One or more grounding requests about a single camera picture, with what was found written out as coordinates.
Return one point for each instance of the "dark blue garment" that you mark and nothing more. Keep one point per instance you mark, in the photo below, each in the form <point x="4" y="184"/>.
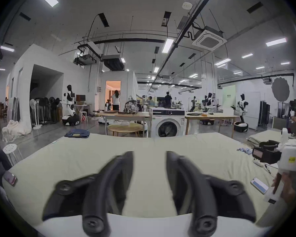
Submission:
<point x="77" y="133"/>

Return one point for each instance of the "pink smartphone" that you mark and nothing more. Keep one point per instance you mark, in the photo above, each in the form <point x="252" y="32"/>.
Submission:
<point x="10" y="178"/>

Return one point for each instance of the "desk with monitor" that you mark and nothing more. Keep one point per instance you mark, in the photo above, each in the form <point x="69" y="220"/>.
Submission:
<point x="82" y="104"/>

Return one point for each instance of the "white round stool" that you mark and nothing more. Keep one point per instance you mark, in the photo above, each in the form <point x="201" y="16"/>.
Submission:
<point x="11" y="148"/>

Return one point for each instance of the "white-screen smartphone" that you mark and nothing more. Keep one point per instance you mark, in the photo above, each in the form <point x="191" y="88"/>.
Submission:
<point x="259" y="185"/>

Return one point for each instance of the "white and black humanoid robot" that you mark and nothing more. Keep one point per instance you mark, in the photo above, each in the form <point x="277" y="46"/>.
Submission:
<point x="241" y="107"/>
<point x="69" y="105"/>
<point x="208" y="102"/>

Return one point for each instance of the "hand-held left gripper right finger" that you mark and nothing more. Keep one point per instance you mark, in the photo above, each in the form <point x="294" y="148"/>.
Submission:
<point x="199" y="194"/>

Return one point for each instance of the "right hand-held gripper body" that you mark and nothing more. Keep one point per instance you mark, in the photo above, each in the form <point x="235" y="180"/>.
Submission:
<point x="292" y="154"/>

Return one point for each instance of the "white card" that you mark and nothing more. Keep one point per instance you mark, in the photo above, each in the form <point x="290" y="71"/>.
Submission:
<point x="270" y="197"/>

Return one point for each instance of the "person's right hand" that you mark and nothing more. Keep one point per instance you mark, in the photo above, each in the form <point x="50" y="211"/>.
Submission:
<point x="288" y="190"/>

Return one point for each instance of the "blue and white patterned cloth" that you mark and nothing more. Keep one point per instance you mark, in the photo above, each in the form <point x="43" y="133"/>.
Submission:
<point x="244" y="150"/>

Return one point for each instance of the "row of standing fans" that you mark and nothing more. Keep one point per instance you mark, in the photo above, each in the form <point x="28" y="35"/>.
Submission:
<point x="43" y="107"/>

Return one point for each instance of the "wooden table with backpack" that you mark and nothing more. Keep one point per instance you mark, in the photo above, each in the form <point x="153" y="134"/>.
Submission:
<point x="128" y="113"/>

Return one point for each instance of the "round wooden low table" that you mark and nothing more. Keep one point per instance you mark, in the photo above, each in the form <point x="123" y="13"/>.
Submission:
<point x="124" y="127"/>

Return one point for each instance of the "long wooden table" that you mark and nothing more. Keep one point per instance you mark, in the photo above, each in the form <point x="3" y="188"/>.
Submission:
<point x="211" y="117"/>

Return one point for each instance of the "pile of white cloth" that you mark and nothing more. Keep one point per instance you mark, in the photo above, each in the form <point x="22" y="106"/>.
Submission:
<point x="14" y="132"/>

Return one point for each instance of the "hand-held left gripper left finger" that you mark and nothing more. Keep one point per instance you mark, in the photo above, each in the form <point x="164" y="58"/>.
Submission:
<point x="98" y="194"/>

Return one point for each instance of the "white washing machine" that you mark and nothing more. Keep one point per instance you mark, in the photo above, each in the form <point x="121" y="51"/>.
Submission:
<point x="167" y="125"/>

